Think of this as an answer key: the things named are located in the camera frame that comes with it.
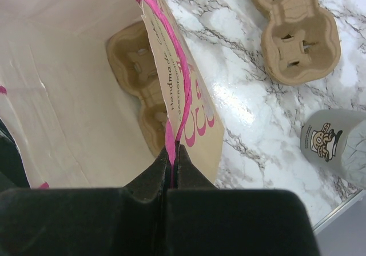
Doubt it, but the single brown cup carrier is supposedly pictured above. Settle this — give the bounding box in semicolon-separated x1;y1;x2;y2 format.
106;22;168;157

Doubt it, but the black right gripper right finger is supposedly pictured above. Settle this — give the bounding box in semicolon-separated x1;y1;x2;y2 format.
165;145;317;255

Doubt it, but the pink beige paper bag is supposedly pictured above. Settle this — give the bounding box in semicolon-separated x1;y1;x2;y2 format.
1;0;224;188

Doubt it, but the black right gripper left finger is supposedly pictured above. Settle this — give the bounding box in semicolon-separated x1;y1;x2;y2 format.
1;150;169;255

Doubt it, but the brown cardboard cup carrier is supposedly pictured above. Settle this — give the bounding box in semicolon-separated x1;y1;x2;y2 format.
252;0;341;86

